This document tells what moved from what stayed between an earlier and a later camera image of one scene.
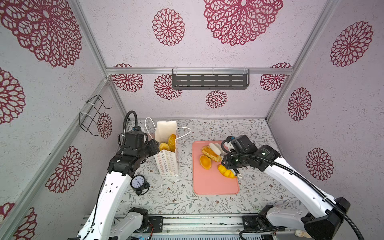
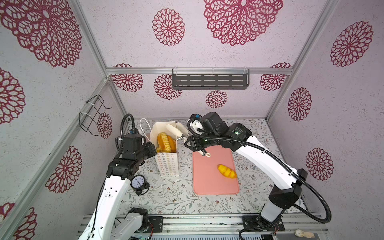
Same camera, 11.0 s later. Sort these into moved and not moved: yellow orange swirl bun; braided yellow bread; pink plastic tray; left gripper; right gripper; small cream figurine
Moved: braided yellow bread; right gripper
Not moved: small cream figurine; left gripper; yellow orange swirl bun; pink plastic tray
